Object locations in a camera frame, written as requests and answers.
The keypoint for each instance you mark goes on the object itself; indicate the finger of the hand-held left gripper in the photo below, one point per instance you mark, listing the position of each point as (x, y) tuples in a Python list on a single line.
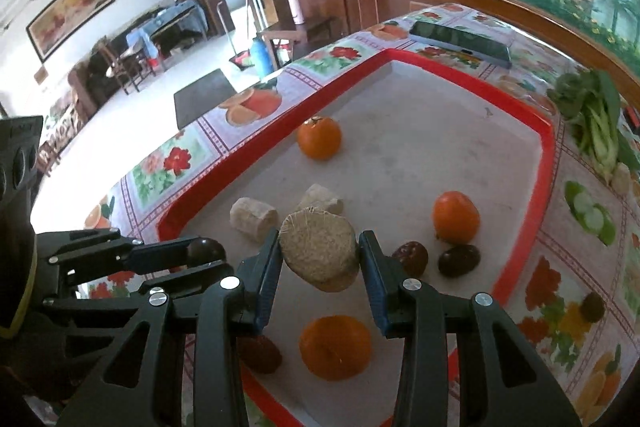
[(190, 279), (160, 254)]

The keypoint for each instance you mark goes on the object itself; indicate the table with blue cloth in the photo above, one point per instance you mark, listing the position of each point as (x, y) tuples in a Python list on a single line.
[(170, 20)]

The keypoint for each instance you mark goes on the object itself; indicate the peeled sugarcane piece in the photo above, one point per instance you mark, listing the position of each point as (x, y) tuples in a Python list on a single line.
[(320, 198), (252, 218), (320, 252)]

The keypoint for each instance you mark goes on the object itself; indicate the small wooden table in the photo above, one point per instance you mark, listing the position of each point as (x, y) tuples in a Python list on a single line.
[(296, 32)]

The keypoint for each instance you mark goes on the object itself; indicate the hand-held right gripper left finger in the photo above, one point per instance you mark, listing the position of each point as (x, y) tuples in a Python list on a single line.
[(267, 279)]

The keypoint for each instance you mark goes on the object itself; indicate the floral fruit printed tablecloth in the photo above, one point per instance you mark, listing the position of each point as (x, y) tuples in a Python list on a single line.
[(165, 167)]

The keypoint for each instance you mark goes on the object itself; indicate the patterned sofa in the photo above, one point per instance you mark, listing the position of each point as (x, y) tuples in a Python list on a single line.
[(60, 129)]

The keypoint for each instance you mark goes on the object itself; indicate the dark floor mat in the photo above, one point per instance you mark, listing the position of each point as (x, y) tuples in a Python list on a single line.
[(205, 98)]

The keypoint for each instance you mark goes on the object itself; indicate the orange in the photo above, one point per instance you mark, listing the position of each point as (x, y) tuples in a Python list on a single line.
[(320, 138), (335, 348), (455, 217)]

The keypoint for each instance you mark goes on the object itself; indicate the pink thermos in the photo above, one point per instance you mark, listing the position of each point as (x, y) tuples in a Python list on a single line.
[(297, 5)]

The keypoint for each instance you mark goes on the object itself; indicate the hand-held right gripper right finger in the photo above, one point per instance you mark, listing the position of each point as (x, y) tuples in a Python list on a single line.
[(374, 289)]

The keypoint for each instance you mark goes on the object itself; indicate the broom with dustpan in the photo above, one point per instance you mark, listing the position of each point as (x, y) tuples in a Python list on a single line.
[(241, 57)]

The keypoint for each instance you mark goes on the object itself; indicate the blue water jug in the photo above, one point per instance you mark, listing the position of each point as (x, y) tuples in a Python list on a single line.
[(261, 58)]

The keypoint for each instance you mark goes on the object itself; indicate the black smartphone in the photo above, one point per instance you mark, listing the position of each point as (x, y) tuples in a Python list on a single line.
[(460, 40)]

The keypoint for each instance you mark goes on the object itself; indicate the wooden chair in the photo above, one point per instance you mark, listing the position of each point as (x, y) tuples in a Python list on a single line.
[(118, 65)]

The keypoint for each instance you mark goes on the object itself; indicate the red tray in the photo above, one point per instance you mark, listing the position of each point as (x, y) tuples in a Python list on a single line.
[(425, 132)]

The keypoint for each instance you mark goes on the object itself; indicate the bok choy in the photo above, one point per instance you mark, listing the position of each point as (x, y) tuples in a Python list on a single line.
[(595, 117)]

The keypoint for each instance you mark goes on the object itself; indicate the framed wall painting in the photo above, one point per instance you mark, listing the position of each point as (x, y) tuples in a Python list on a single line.
[(70, 10)]

